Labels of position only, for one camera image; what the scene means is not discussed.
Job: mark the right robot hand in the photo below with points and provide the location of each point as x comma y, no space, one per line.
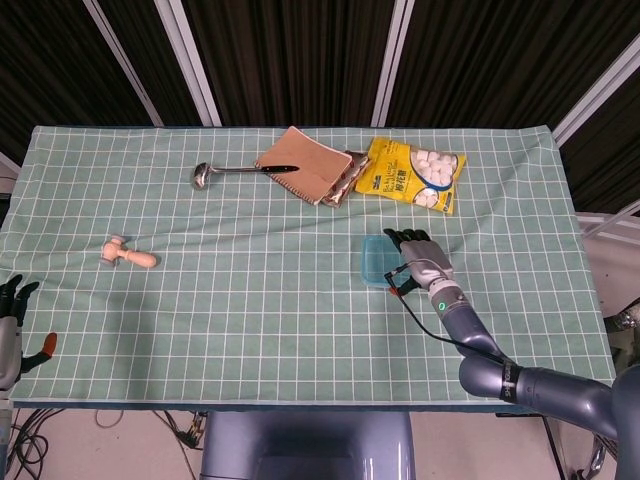
427,257

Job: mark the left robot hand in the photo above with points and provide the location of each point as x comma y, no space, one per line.
10,350

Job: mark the translucent blue plastic lid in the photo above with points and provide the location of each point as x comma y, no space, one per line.
377,260

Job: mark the clear plastic container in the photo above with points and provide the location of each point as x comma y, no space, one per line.
372,285

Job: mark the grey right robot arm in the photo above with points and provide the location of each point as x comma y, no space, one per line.
470,325

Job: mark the yellow marshmallow bag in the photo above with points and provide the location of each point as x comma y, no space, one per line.
390,180

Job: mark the red silver snack packet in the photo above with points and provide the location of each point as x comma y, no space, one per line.
345,187

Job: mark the brown spiral notebook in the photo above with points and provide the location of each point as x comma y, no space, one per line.
305,160

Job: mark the small wooden toy hammer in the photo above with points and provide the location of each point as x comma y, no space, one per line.
140,259

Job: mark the white side stand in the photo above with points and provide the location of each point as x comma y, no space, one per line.
615,260

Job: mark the green white checked tablecloth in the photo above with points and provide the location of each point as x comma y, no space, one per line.
200,325

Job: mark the silver metallic object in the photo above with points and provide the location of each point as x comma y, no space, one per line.
627,320

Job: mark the grey robot torso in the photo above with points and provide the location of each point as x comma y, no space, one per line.
280,440

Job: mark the black pleated curtain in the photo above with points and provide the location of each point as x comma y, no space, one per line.
300,60

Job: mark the aluminium frame post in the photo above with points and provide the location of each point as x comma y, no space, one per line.
595,97
123,60
190,60
393,60

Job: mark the chrome metal bracket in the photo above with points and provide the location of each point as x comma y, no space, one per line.
597,457

